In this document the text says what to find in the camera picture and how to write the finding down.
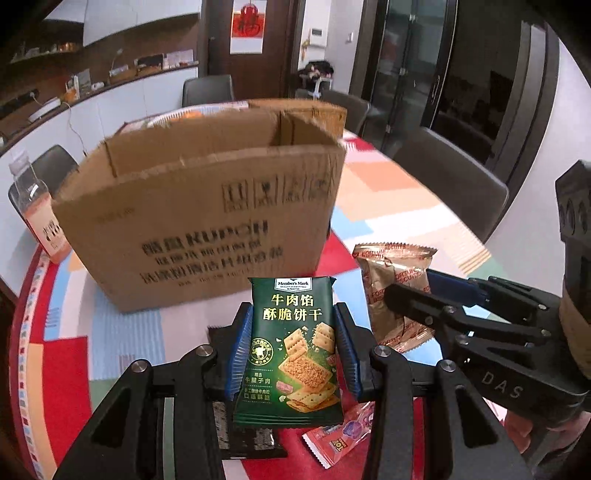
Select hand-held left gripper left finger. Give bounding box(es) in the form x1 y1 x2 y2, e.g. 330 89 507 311
52 302 257 480

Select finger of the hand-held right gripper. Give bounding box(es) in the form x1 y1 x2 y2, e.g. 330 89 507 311
426 270 563 325
383 281 556 366

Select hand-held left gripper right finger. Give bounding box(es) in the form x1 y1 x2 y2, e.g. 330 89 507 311
335 302 515 480

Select tan biscuit packet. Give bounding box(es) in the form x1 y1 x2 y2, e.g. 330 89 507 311
352 242 438 356

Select green cracker packet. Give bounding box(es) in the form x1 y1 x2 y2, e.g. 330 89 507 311
232 276 345 428

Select brown cardboard box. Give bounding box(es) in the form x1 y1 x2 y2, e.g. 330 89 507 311
52 98 348 315

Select person's right hand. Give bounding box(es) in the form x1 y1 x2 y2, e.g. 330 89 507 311
505 408 589 455

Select red and white snack packet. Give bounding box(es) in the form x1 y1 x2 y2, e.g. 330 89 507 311
301 401 376 467

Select dark brown snack packet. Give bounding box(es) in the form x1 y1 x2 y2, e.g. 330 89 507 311
208 323 288 460

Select grey dining chair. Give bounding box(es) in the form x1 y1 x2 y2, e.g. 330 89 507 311
390 127 511 243
30 144 80 195
181 74 235 108
318 89 371 137

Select colourful checked tablecloth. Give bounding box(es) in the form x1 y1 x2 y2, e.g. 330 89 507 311
9 111 509 480

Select dark glass door cabinet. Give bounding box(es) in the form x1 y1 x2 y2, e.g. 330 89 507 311
360 0 462 141

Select clear bottle with pink drink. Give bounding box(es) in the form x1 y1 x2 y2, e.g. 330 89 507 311
8 154 72 265

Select white rack with dark bag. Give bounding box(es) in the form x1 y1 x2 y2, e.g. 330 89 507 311
298 60 334 100

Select white sideboard counter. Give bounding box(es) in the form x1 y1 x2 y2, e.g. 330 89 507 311
0 65 200 195

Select dark brown door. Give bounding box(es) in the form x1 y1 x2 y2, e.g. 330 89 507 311
198 0 370 100

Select white cable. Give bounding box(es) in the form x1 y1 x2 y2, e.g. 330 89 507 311
65 102 88 158

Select red and white wall poster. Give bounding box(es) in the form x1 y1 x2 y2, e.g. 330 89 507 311
233 0 265 55

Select white upper wall cabinets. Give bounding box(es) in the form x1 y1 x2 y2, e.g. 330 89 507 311
44 0 204 47

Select wooden wall shelf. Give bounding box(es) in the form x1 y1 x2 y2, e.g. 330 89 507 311
9 39 84 65

